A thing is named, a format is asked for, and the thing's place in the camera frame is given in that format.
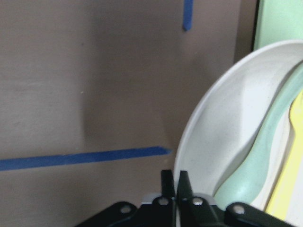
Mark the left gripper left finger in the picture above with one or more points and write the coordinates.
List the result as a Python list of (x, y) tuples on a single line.
[(168, 199)]

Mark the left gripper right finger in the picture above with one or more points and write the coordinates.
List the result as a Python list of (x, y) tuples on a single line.
[(196, 209)]

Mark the white round plate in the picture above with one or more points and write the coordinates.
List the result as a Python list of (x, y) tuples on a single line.
[(224, 125)]

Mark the yellow plastic fork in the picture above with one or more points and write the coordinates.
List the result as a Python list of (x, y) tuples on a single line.
[(280, 199)]

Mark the teal plastic spoon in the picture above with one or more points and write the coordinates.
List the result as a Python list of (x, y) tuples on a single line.
[(247, 181)]

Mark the light green tray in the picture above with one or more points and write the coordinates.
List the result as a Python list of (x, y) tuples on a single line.
[(278, 20)]

